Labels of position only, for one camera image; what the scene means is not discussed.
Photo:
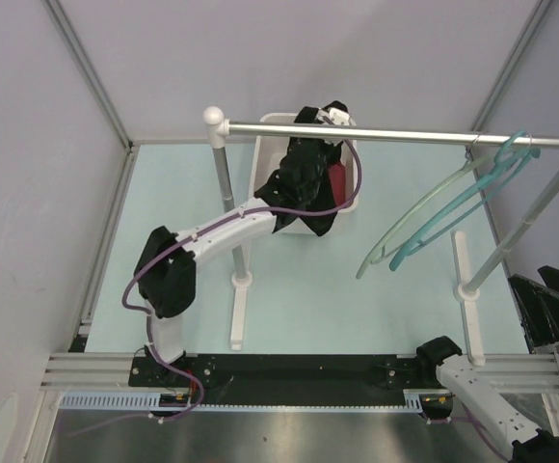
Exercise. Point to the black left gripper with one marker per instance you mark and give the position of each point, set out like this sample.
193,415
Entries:
326,145

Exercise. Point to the red tank top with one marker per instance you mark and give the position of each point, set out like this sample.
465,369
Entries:
337,175

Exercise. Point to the black tank top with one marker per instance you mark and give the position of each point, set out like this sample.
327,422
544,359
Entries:
300,188

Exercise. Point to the teal plastic hanger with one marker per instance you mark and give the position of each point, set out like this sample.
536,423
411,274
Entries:
507,162

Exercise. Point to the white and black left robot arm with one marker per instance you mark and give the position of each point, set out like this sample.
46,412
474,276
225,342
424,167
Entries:
166,272

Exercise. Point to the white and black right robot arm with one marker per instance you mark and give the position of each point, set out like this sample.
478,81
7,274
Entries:
517,438

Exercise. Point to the white plastic basket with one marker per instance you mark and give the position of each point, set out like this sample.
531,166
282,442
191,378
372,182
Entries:
270,150

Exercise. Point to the silver and white clothes rack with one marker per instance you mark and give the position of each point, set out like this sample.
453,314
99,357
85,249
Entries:
219,127

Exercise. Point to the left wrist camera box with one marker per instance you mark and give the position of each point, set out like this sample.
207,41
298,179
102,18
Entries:
339,117

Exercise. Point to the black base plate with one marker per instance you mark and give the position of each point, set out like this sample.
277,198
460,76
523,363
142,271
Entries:
295,380

